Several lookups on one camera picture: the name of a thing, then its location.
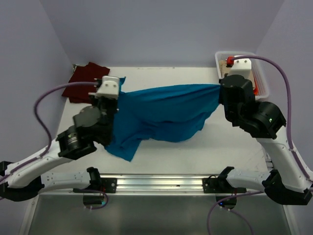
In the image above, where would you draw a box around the blue t shirt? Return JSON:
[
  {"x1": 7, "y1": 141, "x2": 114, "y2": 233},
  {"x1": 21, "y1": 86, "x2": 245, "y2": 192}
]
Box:
[{"x1": 105, "y1": 84, "x2": 220, "y2": 162}]

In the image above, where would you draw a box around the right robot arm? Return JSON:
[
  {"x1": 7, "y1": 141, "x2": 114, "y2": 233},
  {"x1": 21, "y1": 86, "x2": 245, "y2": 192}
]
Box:
[{"x1": 217, "y1": 75, "x2": 313, "y2": 206}]

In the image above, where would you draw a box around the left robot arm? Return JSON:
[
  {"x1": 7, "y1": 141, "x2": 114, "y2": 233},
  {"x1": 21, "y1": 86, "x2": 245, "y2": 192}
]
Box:
[{"x1": 0, "y1": 96, "x2": 118, "y2": 202}]

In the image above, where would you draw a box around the red orange t shirt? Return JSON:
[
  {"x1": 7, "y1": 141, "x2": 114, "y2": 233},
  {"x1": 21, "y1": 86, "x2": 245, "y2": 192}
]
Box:
[{"x1": 253, "y1": 78, "x2": 259, "y2": 96}]

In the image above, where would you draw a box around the beige folded t shirt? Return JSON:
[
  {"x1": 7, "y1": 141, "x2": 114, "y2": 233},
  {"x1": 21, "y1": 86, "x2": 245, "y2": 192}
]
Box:
[{"x1": 219, "y1": 60, "x2": 231, "y2": 78}]

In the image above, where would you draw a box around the white plastic basket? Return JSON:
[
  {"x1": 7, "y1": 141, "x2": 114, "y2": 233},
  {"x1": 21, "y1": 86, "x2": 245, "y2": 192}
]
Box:
[{"x1": 215, "y1": 51, "x2": 269, "y2": 99}]

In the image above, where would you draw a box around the folded maroon t shirt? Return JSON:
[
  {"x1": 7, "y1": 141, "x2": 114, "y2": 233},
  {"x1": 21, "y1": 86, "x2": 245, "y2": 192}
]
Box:
[{"x1": 62, "y1": 62, "x2": 110, "y2": 104}]

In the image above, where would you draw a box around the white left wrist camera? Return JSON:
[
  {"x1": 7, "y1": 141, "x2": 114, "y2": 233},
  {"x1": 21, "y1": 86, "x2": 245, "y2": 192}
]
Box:
[{"x1": 89, "y1": 75, "x2": 120, "y2": 100}]

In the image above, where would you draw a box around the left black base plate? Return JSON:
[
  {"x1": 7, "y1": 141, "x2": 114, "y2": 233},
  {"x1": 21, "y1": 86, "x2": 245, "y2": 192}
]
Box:
[{"x1": 73, "y1": 177, "x2": 117, "y2": 193}]

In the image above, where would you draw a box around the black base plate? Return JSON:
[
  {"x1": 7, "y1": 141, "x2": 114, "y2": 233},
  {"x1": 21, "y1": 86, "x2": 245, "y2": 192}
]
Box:
[
  {"x1": 73, "y1": 177, "x2": 117, "y2": 193},
  {"x1": 202, "y1": 175, "x2": 247, "y2": 194}
]

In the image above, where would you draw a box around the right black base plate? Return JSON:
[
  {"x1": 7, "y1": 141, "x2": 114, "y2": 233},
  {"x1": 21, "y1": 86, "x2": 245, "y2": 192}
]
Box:
[{"x1": 202, "y1": 175, "x2": 247, "y2": 194}]

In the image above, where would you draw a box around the aluminium mounting rail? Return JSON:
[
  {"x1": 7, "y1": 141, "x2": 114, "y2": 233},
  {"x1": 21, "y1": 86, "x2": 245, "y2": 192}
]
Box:
[{"x1": 39, "y1": 169, "x2": 277, "y2": 193}]

